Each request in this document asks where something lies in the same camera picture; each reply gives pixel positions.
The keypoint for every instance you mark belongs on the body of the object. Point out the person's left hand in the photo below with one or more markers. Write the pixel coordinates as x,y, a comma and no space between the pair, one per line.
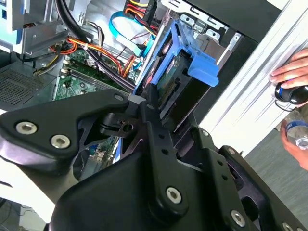
300,158

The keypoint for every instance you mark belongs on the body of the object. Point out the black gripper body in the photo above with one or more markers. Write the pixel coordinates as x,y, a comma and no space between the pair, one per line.
115,199

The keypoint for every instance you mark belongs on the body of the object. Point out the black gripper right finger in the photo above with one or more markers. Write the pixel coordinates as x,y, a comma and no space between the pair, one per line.
216,173

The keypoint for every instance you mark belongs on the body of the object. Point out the person's right hand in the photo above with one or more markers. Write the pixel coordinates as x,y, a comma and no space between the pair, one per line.
293,69

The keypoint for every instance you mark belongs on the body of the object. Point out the clear plastic water bottle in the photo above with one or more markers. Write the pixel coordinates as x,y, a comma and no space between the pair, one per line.
296,131

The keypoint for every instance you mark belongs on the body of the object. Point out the hard disk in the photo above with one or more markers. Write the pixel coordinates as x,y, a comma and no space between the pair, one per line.
203,69

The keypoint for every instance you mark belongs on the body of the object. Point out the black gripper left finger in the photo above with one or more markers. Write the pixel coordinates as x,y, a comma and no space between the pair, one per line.
48,120

